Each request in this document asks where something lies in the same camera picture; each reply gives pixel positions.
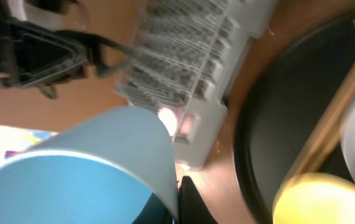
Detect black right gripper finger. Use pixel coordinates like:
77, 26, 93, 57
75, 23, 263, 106
179, 176, 217, 224

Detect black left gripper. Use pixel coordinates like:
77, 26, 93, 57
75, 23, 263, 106
0, 1, 133, 88

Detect blue plastic cup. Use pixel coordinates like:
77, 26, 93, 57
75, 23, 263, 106
0, 106, 179, 223

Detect yellow bowl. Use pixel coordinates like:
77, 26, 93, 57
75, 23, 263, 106
272, 173, 355, 224

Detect wooden chopstick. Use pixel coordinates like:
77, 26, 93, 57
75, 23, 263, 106
284, 62, 355, 180

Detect grey dishwasher rack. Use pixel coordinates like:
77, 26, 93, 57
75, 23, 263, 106
116, 0, 277, 168

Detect round black tray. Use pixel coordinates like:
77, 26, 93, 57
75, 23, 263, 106
233, 9, 355, 223

